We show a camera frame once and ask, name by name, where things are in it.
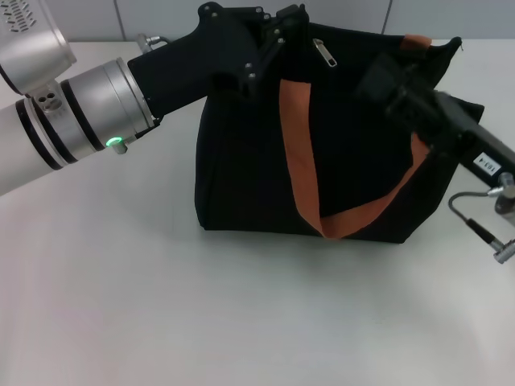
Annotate black fabric bag orange handles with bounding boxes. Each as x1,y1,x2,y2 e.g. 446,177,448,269
192,22,486,245

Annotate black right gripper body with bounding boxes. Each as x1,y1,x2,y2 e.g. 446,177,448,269
410,90,515,190

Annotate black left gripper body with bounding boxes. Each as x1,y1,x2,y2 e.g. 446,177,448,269
127,2,267,124

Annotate grey left wrist cable connector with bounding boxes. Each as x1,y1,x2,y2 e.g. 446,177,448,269
136,33,175,55

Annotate silver metal zipper pull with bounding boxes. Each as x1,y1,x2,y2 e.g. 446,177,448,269
312,38,340,70

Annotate grey right wrist cable connector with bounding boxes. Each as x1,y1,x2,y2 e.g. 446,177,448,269
447,172,515,266

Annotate grey wrist cable connector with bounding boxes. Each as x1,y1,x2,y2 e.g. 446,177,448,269
136,33,175,55
447,172,515,266

